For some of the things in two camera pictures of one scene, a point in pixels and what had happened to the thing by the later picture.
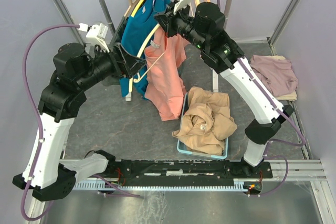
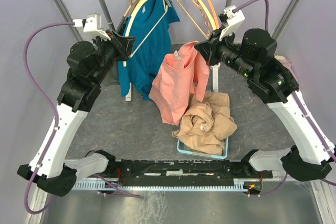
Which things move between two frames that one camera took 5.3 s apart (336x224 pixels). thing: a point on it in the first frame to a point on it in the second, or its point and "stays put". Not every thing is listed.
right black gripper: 167,20 to 209,49
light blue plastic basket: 181,149 stays put
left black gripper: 127,65 to 124,49
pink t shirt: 164,57 to 180,73
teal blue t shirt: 136,30 stays put
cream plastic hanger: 128,96 to 168,3
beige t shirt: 206,126 stays put
